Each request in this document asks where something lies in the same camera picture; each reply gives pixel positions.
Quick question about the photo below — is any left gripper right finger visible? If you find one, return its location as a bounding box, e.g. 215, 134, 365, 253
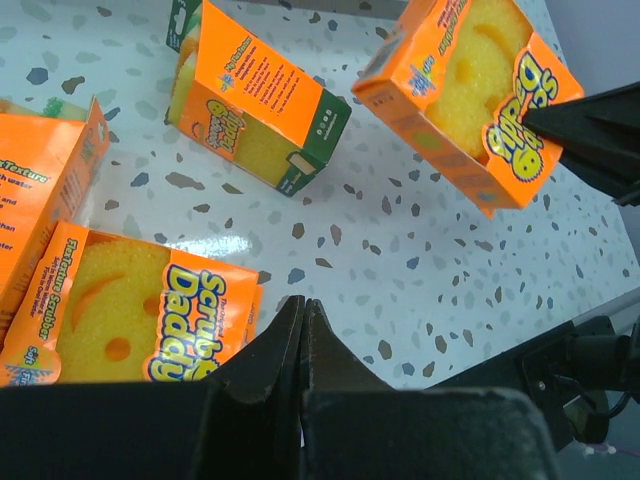
300, 299, 393, 400

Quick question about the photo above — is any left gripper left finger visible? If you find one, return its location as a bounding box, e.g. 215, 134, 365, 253
211, 295, 306, 405

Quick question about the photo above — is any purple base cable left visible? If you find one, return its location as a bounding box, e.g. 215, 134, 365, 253
582, 434, 640, 459

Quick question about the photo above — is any orange Scrub Daddy box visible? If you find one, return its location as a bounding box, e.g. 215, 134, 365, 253
352, 0, 584, 215
1, 223, 263, 387

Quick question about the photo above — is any orange box green end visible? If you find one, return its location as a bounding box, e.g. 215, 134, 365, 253
166, 1, 351, 197

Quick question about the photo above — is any orange box bottom of pile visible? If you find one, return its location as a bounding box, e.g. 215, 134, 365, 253
1, 97, 110, 337

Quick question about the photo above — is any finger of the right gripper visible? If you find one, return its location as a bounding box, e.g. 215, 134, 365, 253
523, 82, 639, 206

